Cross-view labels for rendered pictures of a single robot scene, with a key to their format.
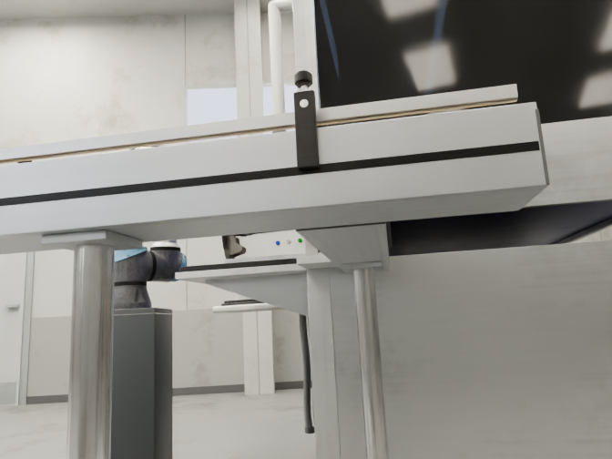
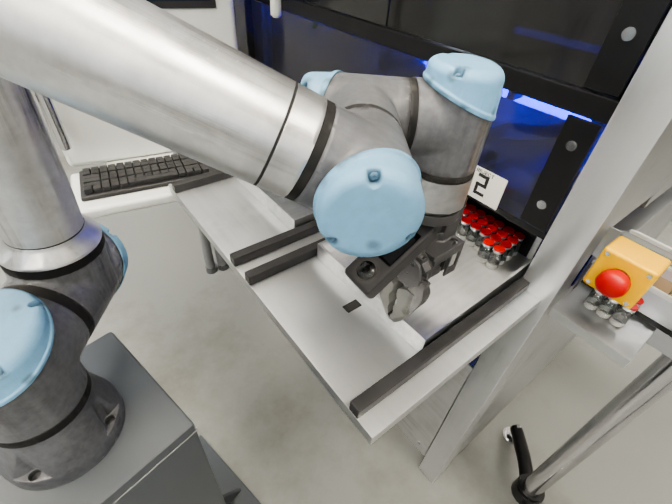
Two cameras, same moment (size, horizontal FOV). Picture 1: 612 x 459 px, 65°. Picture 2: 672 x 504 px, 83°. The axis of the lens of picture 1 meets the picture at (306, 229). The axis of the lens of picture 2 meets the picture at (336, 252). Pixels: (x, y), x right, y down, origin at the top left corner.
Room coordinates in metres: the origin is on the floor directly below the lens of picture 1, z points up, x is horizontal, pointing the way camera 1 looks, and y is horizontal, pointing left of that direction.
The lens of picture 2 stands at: (1.36, 0.60, 1.36)
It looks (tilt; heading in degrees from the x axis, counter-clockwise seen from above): 41 degrees down; 309
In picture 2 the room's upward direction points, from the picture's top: 5 degrees clockwise
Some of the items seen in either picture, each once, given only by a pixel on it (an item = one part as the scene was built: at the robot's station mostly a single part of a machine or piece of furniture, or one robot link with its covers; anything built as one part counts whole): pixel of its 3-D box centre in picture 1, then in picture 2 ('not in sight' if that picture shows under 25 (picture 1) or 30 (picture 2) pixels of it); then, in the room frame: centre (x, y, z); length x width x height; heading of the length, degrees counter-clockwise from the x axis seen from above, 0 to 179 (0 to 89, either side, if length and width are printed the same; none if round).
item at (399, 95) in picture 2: not in sight; (356, 121); (1.58, 0.31, 1.21); 0.11 x 0.11 x 0.08; 44
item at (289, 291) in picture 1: (260, 297); not in sight; (1.50, 0.15, 0.79); 0.34 x 0.03 x 0.13; 80
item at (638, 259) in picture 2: not in sight; (626, 269); (1.30, -0.01, 0.99); 0.08 x 0.07 x 0.07; 80
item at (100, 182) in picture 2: (265, 300); (163, 169); (2.31, 0.21, 0.82); 0.40 x 0.14 x 0.02; 71
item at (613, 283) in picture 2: not in sight; (613, 282); (1.31, 0.03, 0.99); 0.04 x 0.04 x 0.04; 80
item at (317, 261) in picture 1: (327, 261); (604, 317); (1.28, -0.05, 0.87); 0.14 x 0.13 x 0.02; 80
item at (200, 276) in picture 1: (280, 279); (345, 231); (1.74, 0.10, 0.87); 0.70 x 0.48 x 0.02; 170
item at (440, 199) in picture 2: not in sight; (432, 184); (1.52, 0.23, 1.13); 0.08 x 0.08 x 0.05
